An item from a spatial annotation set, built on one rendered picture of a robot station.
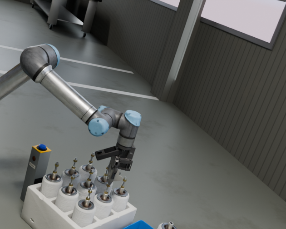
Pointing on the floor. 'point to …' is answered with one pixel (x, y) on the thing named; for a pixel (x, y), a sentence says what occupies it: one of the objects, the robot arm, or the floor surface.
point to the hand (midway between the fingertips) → (108, 181)
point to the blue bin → (139, 225)
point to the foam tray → (27, 209)
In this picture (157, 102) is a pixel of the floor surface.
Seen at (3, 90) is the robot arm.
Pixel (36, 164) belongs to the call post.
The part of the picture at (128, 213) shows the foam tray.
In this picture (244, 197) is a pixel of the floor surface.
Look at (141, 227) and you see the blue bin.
